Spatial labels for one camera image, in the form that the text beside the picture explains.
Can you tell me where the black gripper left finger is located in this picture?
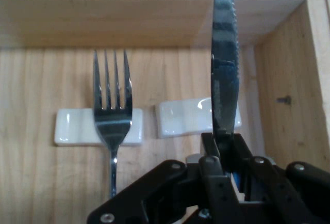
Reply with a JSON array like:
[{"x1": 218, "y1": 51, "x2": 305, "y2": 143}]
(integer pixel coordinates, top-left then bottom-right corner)
[{"x1": 86, "y1": 132, "x2": 246, "y2": 224}]

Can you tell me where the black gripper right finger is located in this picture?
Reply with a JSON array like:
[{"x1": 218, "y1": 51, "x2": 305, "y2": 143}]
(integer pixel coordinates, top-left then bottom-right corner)
[{"x1": 226, "y1": 133, "x2": 330, "y2": 224}]

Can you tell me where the serrated steel table knife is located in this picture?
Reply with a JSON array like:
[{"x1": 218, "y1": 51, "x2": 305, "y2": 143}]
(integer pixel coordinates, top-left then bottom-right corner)
[{"x1": 210, "y1": 0, "x2": 241, "y2": 175}]

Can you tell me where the white ceramic cutlery rest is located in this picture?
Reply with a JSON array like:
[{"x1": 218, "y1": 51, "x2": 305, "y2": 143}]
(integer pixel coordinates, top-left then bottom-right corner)
[
  {"x1": 154, "y1": 97, "x2": 243, "y2": 140},
  {"x1": 54, "y1": 108, "x2": 144, "y2": 148}
]

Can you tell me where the steel four-tine fork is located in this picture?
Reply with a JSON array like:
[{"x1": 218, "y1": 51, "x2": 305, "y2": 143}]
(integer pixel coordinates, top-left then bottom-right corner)
[{"x1": 92, "y1": 49, "x2": 134, "y2": 200}]

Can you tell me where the wooden cutlery tray box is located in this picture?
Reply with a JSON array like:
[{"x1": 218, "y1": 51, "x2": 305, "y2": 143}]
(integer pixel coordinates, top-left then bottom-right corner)
[{"x1": 0, "y1": 0, "x2": 330, "y2": 224}]

